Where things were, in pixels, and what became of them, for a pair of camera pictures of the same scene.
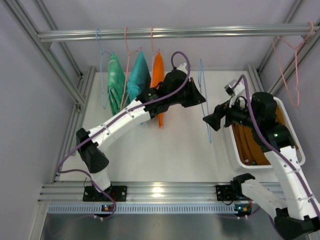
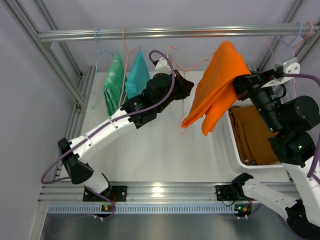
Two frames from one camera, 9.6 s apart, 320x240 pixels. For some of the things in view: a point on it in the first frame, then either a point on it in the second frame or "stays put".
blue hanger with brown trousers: [203, 96] → [288, 48]
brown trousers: [247, 145] stays put
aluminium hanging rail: [105, 35] stays put
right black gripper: [219, 113] → [242, 85]
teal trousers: [139, 77] stays put
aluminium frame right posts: [256, 74] stays put
